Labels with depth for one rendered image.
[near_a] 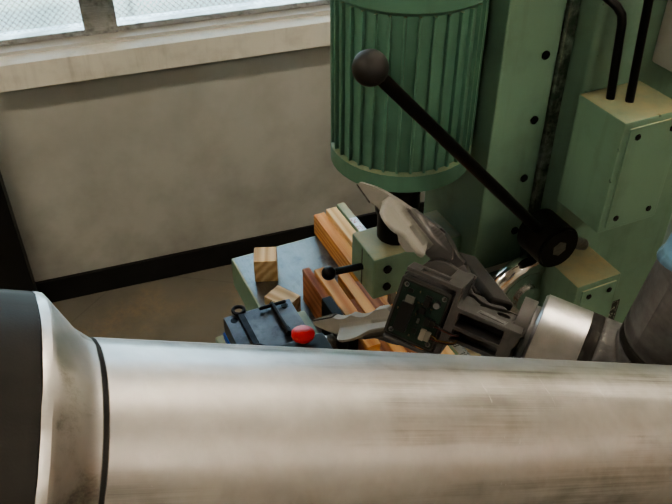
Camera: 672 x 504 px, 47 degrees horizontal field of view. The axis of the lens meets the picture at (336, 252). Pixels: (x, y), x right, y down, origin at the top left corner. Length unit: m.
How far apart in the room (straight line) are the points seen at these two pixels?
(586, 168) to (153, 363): 0.76
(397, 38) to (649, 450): 0.55
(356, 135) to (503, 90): 0.18
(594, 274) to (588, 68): 0.26
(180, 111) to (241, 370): 2.14
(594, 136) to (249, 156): 1.72
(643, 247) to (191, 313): 1.68
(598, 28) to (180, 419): 0.76
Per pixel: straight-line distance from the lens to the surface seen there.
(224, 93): 2.41
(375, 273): 1.04
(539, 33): 0.94
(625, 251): 1.20
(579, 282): 1.02
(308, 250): 1.32
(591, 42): 0.95
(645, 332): 0.65
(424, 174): 0.91
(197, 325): 2.52
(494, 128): 0.96
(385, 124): 0.87
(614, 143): 0.93
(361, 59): 0.73
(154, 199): 2.55
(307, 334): 0.98
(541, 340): 0.68
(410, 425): 0.31
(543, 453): 0.35
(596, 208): 0.97
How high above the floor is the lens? 1.71
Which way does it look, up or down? 38 degrees down
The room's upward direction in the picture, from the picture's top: straight up
